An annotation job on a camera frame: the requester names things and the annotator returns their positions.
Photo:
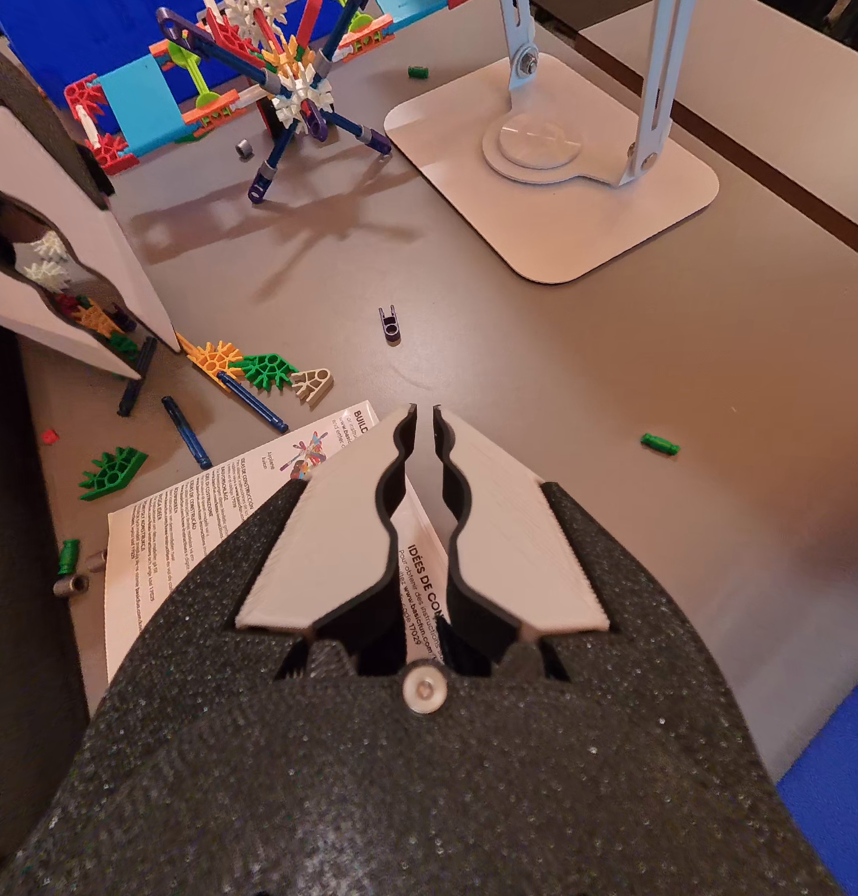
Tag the pale grey small connector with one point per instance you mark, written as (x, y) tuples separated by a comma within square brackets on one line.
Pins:
[(310, 395)]

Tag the yellow rod with connectors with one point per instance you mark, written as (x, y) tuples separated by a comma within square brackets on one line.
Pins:
[(96, 320)]

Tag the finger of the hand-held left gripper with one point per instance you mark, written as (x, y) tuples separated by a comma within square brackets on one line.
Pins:
[(23, 308), (65, 182)]

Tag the colourful construction toy model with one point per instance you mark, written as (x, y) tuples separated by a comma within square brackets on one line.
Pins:
[(138, 105)]

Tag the orange fan connector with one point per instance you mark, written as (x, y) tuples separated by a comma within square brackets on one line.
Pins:
[(208, 360)]

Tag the red fan connector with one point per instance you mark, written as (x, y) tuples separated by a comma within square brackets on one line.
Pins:
[(66, 304)]

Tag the white instruction booklet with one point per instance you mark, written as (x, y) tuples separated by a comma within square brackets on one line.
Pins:
[(191, 525)]

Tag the white snowflake connector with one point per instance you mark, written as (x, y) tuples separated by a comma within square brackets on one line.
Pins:
[(51, 248), (45, 275)]

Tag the white metal stand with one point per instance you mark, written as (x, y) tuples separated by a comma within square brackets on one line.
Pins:
[(597, 224)]

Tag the silver spacer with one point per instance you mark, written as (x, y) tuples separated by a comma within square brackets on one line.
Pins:
[(70, 586), (97, 561), (244, 150)]

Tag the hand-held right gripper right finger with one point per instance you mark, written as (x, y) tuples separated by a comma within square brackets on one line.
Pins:
[(527, 546)]

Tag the blue plastic bin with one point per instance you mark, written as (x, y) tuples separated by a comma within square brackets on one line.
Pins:
[(835, 791), (65, 42)]

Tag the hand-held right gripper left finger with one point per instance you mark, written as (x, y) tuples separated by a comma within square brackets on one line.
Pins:
[(317, 546)]

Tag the purple clip connector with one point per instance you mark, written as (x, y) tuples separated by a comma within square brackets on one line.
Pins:
[(123, 320), (385, 329)]

